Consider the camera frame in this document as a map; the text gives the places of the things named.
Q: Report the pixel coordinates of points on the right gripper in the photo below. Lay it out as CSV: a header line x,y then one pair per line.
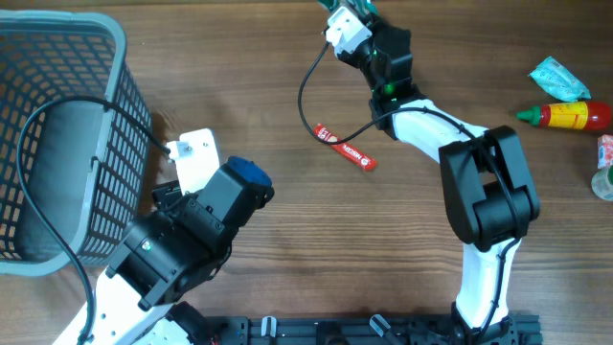
x,y
373,21

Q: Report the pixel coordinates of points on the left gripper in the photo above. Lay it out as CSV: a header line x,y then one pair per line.
x,y
167,195

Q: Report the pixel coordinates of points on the red sachet pack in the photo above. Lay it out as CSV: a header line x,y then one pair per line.
x,y
359,158

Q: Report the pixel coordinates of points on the mint green wipes packet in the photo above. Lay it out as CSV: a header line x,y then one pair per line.
x,y
559,82

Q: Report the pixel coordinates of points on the sriracha bottle green cap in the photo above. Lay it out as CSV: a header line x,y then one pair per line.
x,y
587,115

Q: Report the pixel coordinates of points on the red white tissue packet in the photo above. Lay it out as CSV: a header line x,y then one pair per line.
x,y
605,151

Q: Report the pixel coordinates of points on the green lid jar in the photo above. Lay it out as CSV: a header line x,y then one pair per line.
x,y
601,184

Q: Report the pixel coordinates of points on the green 3M gloves packet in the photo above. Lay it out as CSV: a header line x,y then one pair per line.
x,y
361,6

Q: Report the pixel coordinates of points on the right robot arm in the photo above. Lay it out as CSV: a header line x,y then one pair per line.
x,y
488,191

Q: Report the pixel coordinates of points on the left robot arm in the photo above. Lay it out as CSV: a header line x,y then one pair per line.
x,y
165,254

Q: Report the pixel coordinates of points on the grey plastic mesh basket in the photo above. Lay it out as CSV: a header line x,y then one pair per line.
x,y
74,144

